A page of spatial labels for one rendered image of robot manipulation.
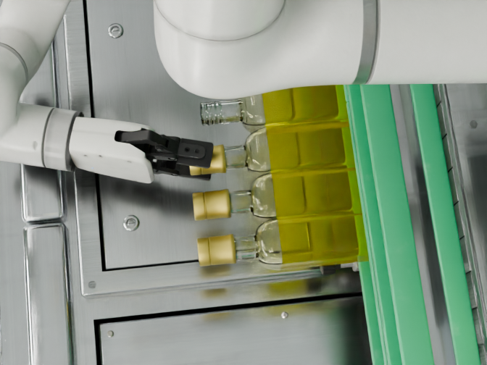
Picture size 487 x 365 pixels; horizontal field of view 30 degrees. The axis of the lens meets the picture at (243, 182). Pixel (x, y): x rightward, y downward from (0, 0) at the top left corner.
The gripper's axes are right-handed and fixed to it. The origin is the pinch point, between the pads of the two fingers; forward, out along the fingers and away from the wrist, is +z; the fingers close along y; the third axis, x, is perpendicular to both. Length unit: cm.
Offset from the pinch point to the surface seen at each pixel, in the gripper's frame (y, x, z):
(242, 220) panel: -12.5, -3.7, 6.6
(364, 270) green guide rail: -3.3, -9.8, 22.6
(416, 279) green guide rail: 13.6, -13.3, 25.7
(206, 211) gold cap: 1.1, -6.5, 2.2
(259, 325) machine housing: -16.2, -16.9, 11.0
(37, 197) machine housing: -12.6, -4.9, -21.4
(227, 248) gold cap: 1.9, -10.7, 5.5
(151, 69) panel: -12.3, 15.8, -9.4
